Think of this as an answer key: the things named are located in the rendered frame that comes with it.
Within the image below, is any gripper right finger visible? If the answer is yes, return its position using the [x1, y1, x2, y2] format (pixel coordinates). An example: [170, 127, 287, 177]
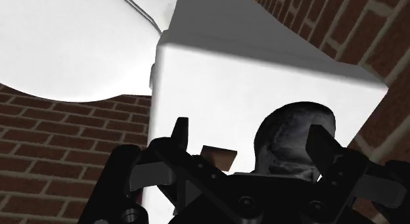
[305, 123, 410, 224]

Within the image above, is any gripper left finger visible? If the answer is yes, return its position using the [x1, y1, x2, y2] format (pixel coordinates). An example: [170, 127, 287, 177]
[78, 116, 227, 224]

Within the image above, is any small brown block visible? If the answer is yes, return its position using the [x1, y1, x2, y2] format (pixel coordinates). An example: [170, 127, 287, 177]
[199, 145, 239, 172]

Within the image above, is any dark grey bust figure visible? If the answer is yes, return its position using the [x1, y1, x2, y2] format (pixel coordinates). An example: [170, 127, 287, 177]
[253, 101, 337, 183]

